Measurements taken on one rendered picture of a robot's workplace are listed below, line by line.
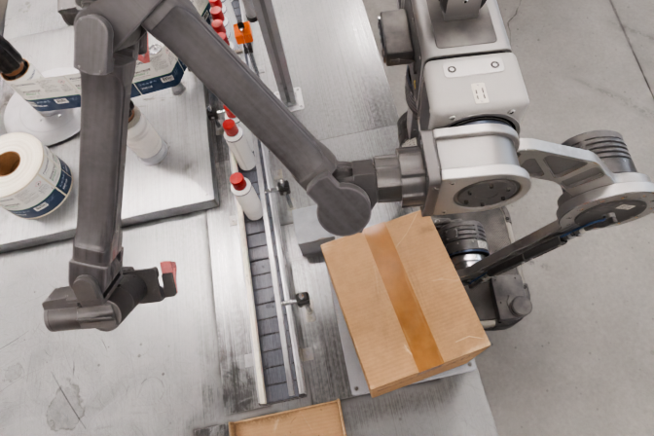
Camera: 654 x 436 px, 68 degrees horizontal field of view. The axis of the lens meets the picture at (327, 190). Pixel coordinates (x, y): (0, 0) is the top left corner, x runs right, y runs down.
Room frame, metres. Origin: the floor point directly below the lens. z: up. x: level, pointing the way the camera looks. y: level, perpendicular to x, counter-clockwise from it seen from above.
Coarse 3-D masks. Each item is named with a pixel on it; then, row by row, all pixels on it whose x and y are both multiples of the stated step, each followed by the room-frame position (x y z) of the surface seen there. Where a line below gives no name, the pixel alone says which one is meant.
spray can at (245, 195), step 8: (232, 176) 0.59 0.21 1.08; (240, 176) 0.58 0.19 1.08; (232, 184) 0.57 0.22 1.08; (240, 184) 0.57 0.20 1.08; (248, 184) 0.58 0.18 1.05; (232, 192) 0.57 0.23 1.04; (240, 192) 0.56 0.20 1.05; (248, 192) 0.56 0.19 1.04; (240, 200) 0.56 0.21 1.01; (248, 200) 0.56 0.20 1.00; (256, 200) 0.57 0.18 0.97; (248, 208) 0.56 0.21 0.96; (256, 208) 0.56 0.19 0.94; (248, 216) 0.56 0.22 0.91; (256, 216) 0.56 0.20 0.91
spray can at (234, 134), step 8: (232, 120) 0.75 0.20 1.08; (224, 128) 0.73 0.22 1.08; (232, 128) 0.72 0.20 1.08; (240, 128) 0.75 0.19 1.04; (224, 136) 0.73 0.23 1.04; (232, 136) 0.72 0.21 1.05; (240, 136) 0.72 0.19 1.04; (232, 144) 0.72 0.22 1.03; (240, 144) 0.72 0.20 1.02; (248, 144) 0.74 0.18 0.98; (232, 152) 0.73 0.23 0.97; (240, 152) 0.71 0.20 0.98; (248, 152) 0.72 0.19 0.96; (240, 160) 0.71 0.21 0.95; (248, 160) 0.72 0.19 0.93; (240, 168) 0.72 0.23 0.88; (248, 168) 0.71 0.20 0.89
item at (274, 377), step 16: (240, 16) 1.32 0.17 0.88; (256, 176) 0.69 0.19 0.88; (256, 192) 0.64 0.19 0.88; (256, 224) 0.55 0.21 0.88; (272, 224) 0.54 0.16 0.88; (256, 240) 0.50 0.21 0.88; (272, 240) 0.49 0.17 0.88; (256, 256) 0.45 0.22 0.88; (256, 272) 0.41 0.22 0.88; (256, 288) 0.37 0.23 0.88; (272, 288) 0.36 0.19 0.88; (256, 304) 0.33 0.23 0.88; (272, 304) 0.32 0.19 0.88; (272, 320) 0.28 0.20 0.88; (272, 336) 0.24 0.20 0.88; (288, 336) 0.24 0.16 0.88; (272, 352) 0.21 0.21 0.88; (272, 368) 0.17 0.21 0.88; (272, 384) 0.14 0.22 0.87; (272, 400) 0.10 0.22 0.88
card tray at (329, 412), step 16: (336, 400) 0.08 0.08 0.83; (272, 416) 0.07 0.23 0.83; (288, 416) 0.06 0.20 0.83; (304, 416) 0.06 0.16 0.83; (320, 416) 0.05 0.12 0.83; (336, 416) 0.04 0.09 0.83; (240, 432) 0.05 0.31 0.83; (256, 432) 0.04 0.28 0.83; (272, 432) 0.04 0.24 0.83; (288, 432) 0.03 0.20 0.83; (304, 432) 0.02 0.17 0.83; (320, 432) 0.02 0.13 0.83; (336, 432) 0.01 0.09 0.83
